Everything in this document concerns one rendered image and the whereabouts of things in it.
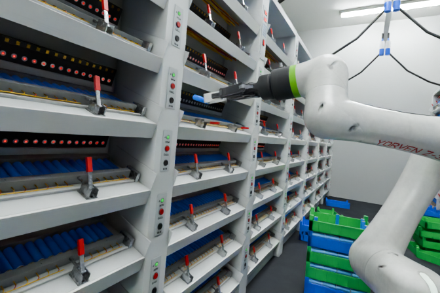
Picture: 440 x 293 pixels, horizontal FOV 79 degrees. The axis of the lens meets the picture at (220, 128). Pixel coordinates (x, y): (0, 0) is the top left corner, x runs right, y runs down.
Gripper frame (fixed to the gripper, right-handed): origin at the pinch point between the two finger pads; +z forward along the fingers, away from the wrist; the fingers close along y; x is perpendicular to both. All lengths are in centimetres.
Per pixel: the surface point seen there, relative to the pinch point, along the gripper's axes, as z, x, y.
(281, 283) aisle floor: 14, 97, -88
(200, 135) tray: 10.4, 11.2, -5.7
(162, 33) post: 5.5, -16.7, 18.2
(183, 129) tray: 9.4, 9.9, 5.4
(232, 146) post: 22, 14, -52
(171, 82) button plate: 6.5, -3.2, 14.2
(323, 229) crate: -16, 59, -74
